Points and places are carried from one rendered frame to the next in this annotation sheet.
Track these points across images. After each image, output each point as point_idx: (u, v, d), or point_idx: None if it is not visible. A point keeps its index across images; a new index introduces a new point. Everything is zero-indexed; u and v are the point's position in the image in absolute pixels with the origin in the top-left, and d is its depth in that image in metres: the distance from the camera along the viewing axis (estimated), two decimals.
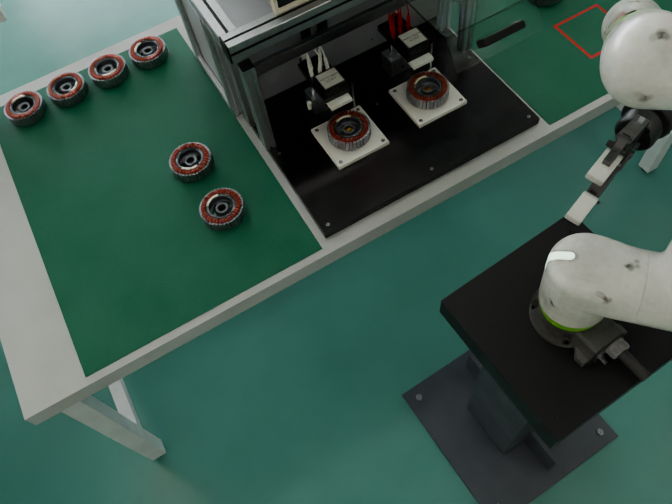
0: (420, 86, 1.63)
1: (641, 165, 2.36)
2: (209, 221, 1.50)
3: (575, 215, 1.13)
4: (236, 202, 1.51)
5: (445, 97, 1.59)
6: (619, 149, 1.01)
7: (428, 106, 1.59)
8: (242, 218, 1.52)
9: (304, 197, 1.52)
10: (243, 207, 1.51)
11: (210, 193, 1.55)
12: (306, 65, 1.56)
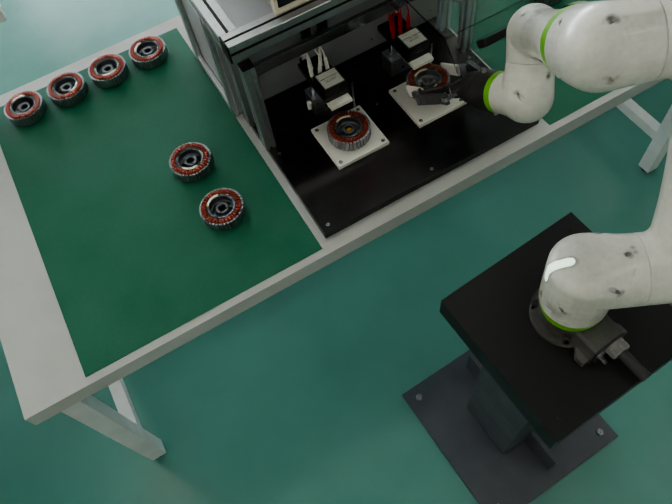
0: (420, 79, 1.61)
1: (641, 165, 2.36)
2: (209, 221, 1.50)
3: None
4: (236, 202, 1.51)
5: None
6: None
7: None
8: (242, 218, 1.52)
9: (304, 197, 1.52)
10: (243, 207, 1.51)
11: (210, 193, 1.55)
12: (306, 65, 1.56)
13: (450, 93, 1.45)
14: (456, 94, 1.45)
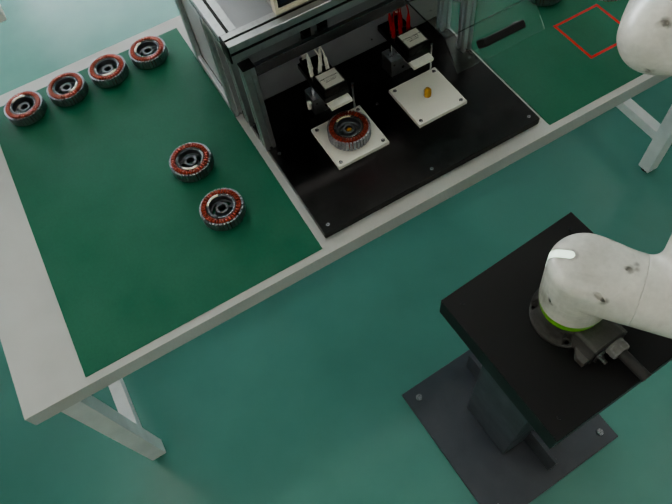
0: None
1: (641, 165, 2.36)
2: (209, 221, 1.50)
3: None
4: (236, 202, 1.51)
5: None
6: None
7: None
8: (242, 218, 1.52)
9: (304, 197, 1.52)
10: (243, 207, 1.51)
11: (210, 193, 1.55)
12: (306, 65, 1.56)
13: None
14: None
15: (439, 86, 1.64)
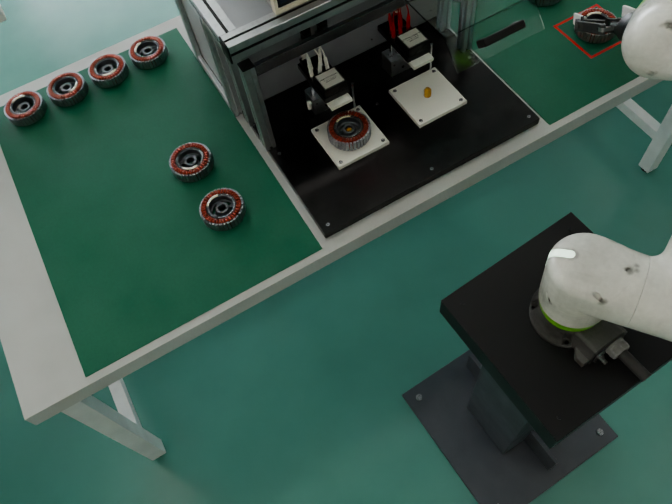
0: None
1: (641, 165, 2.36)
2: (209, 221, 1.50)
3: (623, 11, 1.68)
4: (236, 202, 1.51)
5: (608, 36, 1.69)
6: (578, 25, 1.63)
7: (588, 38, 1.70)
8: (242, 218, 1.52)
9: (304, 197, 1.52)
10: (243, 207, 1.51)
11: (210, 193, 1.55)
12: (306, 65, 1.56)
13: (608, 26, 1.56)
14: (614, 28, 1.55)
15: (439, 86, 1.64)
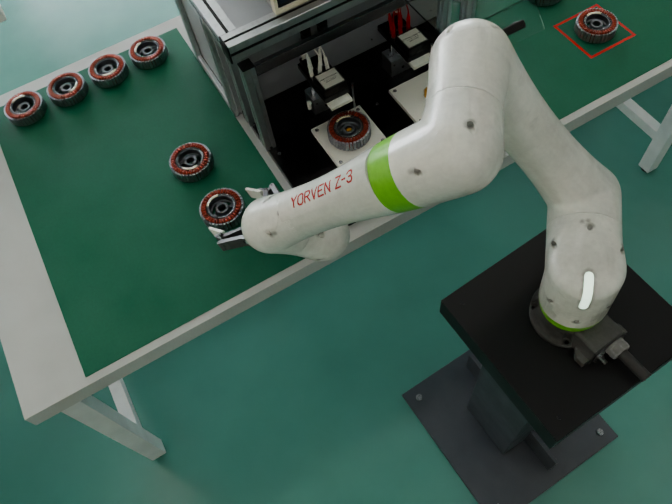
0: (591, 21, 1.74)
1: (641, 165, 2.36)
2: (209, 221, 1.50)
3: (250, 193, 1.51)
4: (236, 202, 1.51)
5: (608, 36, 1.69)
6: None
7: (588, 38, 1.70)
8: (242, 218, 1.52)
9: None
10: (243, 207, 1.51)
11: (210, 193, 1.55)
12: (306, 65, 1.56)
13: None
14: None
15: None
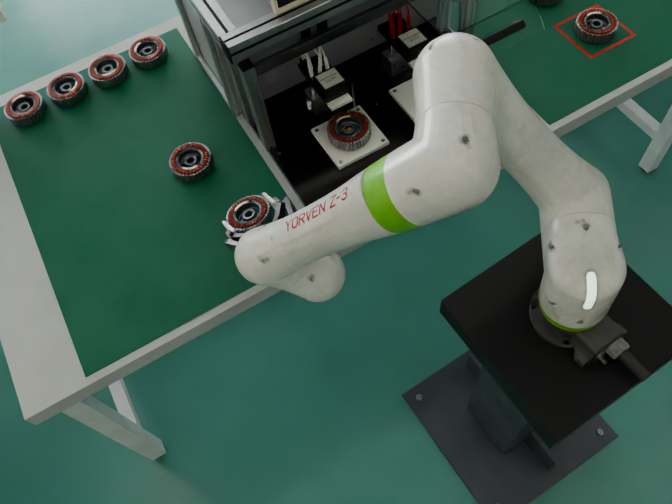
0: (591, 21, 1.74)
1: (641, 165, 2.36)
2: (231, 225, 1.45)
3: (266, 199, 1.49)
4: (262, 210, 1.45)
5: (608, 36, 1.69)
6: (231, 240, 1.42)
7: (588, 38, 1.70)
8: None
9: (304, 197, 1.52)
10: (267, 215, 1.45)
11: (243, 199, 1.51)
12: (306, 65, 1.56)
13: None
14: None
15: None
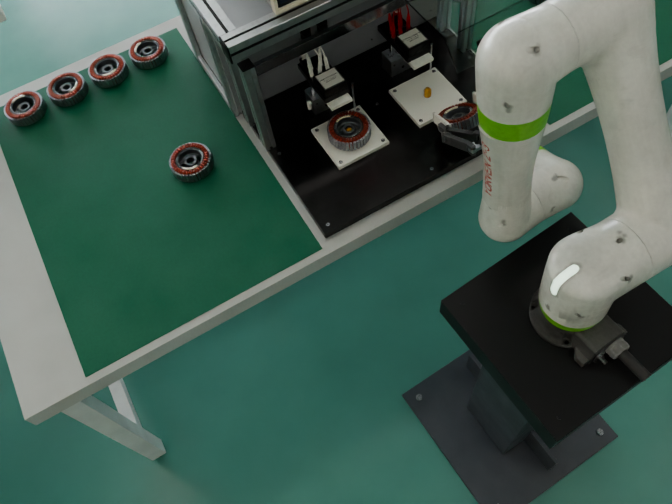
0: None
1: None
2: None
3: (475, 99, 1.53)
4: (472, 109, 1.51)
5: None
6: None
7: None
8: (475, 124, 1.49)
9: (304, 197, 1.52)
10: (478, 113, 1.49)
11: (451, 108, 1.58)
12: (306, 65, 1.56)
13: (478, 144, 1.41)
14: None
15: (439, 86, 1.64)
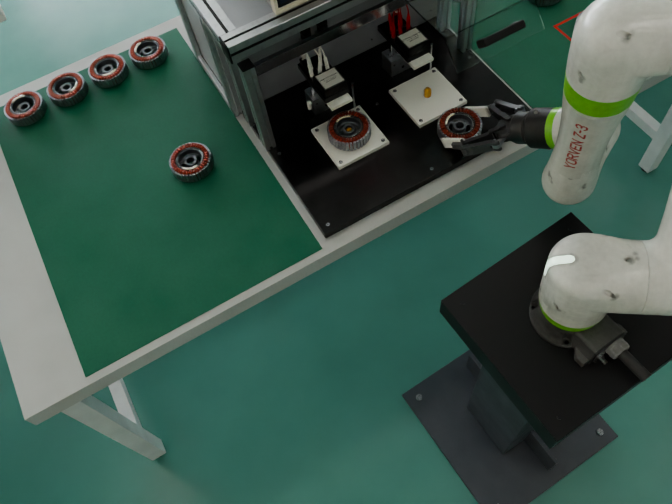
0: None
1: (641, 165, 2.36)
2: (452, 137, 1.53)
3: None
4: (475, 119, 1.55)
5: None
6: None
7: None
8: (480, 135, 1.55)
9: (304, 197, 1.52)
10: (482, 124, 1.55)
11: (444, 113, 1.58)
12: (306, 65, 1.56)
13: (499, 138, 1.44)
14: (505, 138, 1.43)
15: (439, 86, 1.64)
